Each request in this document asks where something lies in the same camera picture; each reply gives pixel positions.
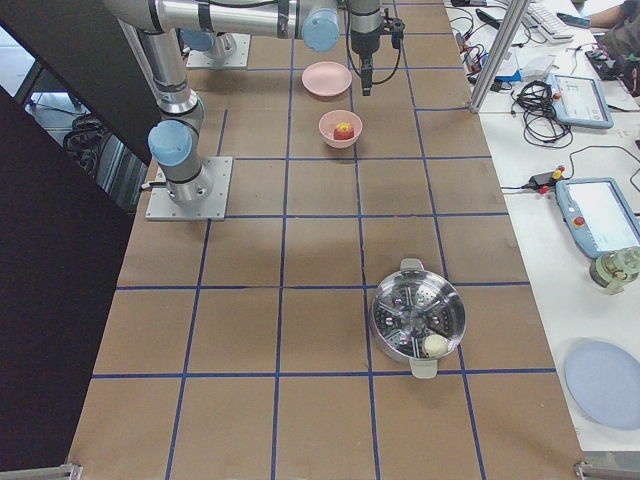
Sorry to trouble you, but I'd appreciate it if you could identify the glass jar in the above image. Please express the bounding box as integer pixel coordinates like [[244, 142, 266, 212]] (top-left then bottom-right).
[[589, 246, 639, 294]]

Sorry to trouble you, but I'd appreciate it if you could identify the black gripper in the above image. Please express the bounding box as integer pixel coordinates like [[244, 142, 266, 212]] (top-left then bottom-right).
[[348, 17, 404, 96]]

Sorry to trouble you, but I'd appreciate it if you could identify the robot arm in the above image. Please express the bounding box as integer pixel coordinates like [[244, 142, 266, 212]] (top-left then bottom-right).
[[149, 1, 405, 96], [105, 1, 211, 204]]

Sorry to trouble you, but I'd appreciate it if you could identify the black cable bundle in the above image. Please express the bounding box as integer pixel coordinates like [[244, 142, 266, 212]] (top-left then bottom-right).
[[510, 79, 574, 147]]

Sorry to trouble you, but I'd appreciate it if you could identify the black power adapter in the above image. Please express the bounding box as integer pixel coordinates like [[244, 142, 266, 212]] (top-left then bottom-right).
[[528, 171, 558, 190]]

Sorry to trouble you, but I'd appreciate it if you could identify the white keyboard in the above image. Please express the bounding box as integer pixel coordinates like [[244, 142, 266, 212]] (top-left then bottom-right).
[[523, 2, 574, 44]]

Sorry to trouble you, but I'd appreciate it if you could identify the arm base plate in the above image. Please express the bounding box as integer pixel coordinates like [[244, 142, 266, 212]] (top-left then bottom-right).
[[145, 157, 233, 221], [183, 32, 251, 70]]

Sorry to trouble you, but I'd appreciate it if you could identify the red yellow apple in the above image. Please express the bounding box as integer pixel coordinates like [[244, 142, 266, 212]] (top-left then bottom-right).
[[333, 122, 355, 141]]

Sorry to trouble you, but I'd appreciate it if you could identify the steel steamer pot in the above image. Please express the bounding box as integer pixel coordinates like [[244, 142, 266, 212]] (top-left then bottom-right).
[[369, 258, 466, 380]]

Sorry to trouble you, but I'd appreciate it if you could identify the pink bowl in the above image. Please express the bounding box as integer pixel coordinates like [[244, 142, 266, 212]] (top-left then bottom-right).
[[319, 110, 363, 149]]

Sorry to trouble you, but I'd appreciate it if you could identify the aluminium frame post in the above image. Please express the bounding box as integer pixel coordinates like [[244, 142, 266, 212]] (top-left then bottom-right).
[[469, 0, 530, 113]]

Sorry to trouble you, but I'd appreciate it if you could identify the pink plate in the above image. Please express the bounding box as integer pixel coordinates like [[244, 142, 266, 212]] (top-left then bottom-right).
[[302, 61, 352, 98]]

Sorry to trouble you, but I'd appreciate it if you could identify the light blue plate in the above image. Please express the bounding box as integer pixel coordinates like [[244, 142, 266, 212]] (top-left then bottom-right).
[[564, 341, 639, 430]]

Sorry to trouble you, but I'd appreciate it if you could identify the teach pendant tablet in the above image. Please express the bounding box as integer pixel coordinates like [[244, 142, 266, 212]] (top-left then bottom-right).
[[546, 73, 614, 129], [555, 177, 639, 259]]

